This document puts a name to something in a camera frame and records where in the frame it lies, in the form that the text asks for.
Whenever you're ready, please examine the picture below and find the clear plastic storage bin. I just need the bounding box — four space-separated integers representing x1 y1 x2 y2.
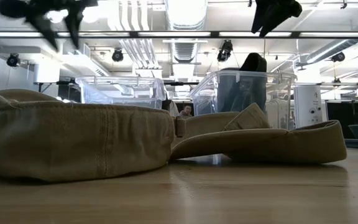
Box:
75 75 168 110
188 69 298 131

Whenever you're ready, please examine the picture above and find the white cylindrical column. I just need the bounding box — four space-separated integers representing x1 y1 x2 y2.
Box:
293 84 328 129

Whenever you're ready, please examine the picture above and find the black overhead camera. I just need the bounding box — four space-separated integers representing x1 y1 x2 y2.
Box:
216 39 234 63

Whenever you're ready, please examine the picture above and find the black horizontal frame crossbar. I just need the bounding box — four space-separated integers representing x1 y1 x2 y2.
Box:
0 30 358 40

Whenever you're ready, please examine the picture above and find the silver ceiling duct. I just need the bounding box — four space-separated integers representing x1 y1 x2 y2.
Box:
165 0 209 65

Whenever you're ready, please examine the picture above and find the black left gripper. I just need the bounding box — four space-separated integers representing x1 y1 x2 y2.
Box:
0 0 99 52

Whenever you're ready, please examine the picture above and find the black round ceiling fixture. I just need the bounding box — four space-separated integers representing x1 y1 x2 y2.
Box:
111 49 125 63
331 51 346 63
6 52 21 68

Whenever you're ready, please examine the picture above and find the khaki baseball cap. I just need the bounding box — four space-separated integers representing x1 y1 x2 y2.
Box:
0 85 348 184

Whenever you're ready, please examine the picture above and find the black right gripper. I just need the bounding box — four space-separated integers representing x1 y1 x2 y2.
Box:
250 0 303 37

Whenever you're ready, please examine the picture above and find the person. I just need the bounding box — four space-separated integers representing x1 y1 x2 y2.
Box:
178 105 194 118

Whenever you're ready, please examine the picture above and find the black baseball cap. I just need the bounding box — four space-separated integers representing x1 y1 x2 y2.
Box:
219 52 269 113

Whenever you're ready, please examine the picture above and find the black horizontal frame rail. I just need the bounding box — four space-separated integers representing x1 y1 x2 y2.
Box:
33 80 200 86

